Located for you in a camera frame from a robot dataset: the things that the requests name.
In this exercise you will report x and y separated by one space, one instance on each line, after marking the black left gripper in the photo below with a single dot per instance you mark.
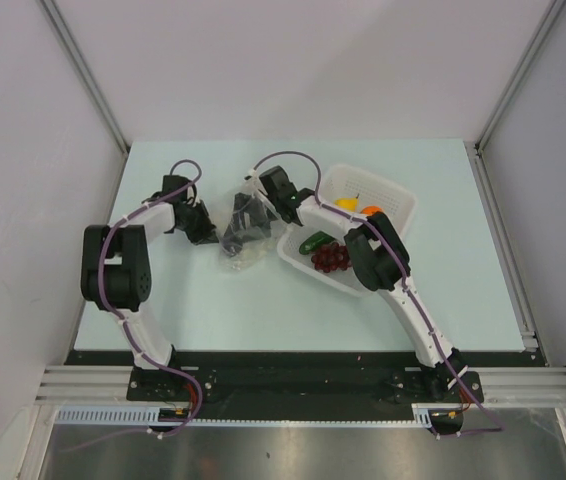
207 234

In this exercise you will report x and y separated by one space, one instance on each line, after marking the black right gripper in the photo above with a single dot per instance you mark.
247 204

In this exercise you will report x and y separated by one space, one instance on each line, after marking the clear zip top bag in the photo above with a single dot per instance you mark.
221 213

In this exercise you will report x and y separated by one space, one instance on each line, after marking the green fake vegetable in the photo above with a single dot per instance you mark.
314 242

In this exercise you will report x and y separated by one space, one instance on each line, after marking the dark purple fake grapes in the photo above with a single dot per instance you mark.
330 258

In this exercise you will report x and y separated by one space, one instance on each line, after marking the yellow fake fruit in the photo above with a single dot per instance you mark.
349 204

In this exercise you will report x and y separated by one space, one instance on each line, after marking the orange fake fruit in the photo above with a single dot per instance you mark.
371 210

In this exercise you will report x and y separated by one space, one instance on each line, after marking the dark round fake fruit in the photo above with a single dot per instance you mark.
231 247

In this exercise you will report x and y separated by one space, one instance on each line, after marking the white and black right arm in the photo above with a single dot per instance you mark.
346 233

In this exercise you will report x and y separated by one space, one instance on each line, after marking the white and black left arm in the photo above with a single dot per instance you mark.
116 271

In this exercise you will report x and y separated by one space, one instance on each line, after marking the white perforated plastic basket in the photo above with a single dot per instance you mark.
345 181

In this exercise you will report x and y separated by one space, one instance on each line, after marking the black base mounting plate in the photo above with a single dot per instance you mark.
393 374

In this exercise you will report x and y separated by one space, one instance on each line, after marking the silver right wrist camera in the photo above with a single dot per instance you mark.
252 178

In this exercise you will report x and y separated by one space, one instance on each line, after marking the aluminium right corner post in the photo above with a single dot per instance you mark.
522 70

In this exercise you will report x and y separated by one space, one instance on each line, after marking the aluminium corner post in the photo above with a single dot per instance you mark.
77 60
522 70

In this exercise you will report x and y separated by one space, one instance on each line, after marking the aluminium left corner post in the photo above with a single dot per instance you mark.
77 60

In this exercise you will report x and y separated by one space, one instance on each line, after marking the white slotted cable duct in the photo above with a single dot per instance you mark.
150 417

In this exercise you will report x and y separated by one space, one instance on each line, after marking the aluminium front frame rail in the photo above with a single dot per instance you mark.
515 387

